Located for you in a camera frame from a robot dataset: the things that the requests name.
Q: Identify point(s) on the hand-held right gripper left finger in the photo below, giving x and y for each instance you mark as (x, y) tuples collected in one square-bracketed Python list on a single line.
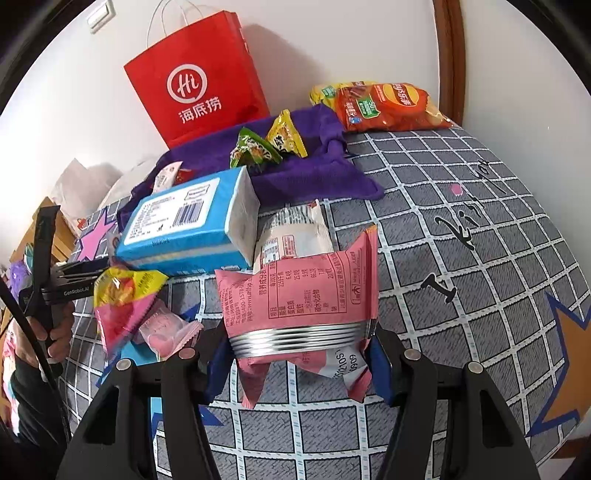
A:
[(217, 369)]

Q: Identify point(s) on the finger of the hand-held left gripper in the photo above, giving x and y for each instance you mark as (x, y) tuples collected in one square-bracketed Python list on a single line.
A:
[(81, 270), (44, 240)]

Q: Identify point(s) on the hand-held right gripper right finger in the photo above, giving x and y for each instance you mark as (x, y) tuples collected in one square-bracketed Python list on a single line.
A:
[(381, 369)]

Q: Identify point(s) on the yellow and pink snack packet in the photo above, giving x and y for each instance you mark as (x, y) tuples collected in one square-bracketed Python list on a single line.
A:
[(120, 300)]

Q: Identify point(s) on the dark pink snack packet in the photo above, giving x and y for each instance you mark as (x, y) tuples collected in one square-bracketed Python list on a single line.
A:
[(300, 295)]

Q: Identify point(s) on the pink and white snack packet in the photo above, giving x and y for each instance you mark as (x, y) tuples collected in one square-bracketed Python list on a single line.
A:
[(165, 177)]

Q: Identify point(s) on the red snack packet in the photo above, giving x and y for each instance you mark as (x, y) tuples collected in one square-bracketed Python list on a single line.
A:
[(185, 175)]

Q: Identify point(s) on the green snack packet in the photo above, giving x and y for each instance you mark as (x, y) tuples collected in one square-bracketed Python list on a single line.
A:
[(251, 150)]

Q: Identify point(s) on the person's left forearm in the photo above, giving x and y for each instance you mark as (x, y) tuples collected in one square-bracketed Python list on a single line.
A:
[(32, 406)]

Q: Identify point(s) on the person's left hand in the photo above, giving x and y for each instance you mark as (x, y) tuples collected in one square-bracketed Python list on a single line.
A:
[(62, 334)]

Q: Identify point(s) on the white shopping bag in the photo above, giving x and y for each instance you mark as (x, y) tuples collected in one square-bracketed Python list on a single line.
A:
[(83, 182)]

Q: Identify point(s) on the grey checked bedsheet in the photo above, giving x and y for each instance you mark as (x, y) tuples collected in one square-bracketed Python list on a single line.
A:
[(438, 277)]

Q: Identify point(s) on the blue tissue box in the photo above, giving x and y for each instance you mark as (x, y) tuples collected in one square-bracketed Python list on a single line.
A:
[(180, 221)]

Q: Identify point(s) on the purple towel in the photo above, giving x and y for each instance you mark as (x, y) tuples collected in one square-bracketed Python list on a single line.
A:
[(314, 170)]

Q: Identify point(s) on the red paper bag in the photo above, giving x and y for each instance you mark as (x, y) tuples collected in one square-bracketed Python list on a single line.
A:
[(198, 78)]

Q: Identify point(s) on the orange chips bag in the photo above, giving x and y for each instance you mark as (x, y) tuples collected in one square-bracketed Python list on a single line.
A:
[(392, 108)]

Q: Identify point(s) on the yellow chips bag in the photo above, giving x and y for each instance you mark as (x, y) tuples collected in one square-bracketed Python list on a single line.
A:
[(323, 97)]

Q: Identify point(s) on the white light switch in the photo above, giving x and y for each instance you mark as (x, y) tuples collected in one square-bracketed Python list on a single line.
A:
[(101, 14)]

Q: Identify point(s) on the brown door frame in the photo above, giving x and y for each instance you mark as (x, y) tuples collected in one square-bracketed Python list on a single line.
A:
[(450, 60)]

